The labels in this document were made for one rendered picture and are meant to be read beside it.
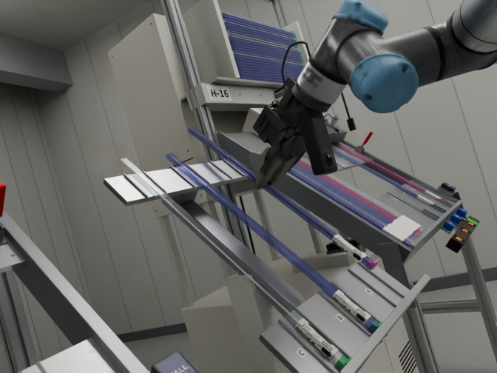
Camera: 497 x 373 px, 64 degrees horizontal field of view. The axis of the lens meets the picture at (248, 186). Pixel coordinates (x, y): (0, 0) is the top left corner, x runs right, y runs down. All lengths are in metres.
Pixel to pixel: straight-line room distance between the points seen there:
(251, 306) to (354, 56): 0.44
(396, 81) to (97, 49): 3.77
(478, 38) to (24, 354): 0.93
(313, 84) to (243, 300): 0.39
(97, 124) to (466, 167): 3.12
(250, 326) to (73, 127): 3.72
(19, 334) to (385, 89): 0.80
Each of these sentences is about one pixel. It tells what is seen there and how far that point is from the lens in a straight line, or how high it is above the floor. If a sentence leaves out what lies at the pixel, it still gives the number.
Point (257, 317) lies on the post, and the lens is 0.74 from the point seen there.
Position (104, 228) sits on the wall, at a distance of 4.12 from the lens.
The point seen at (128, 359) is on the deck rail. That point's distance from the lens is 0.56.
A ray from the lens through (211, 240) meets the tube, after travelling 0.63.
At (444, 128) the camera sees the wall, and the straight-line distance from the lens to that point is 3.04.
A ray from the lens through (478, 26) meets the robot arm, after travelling 0.56.
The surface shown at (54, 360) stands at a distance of 0.57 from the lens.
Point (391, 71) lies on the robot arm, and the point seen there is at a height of 1.06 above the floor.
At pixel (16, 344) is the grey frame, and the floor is 0.82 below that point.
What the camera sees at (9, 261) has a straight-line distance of 0.71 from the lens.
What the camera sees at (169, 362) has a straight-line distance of 0.52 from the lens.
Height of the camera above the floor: 0.96
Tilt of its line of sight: 2 degrees up
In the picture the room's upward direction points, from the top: 16 degrees counter-clockwise
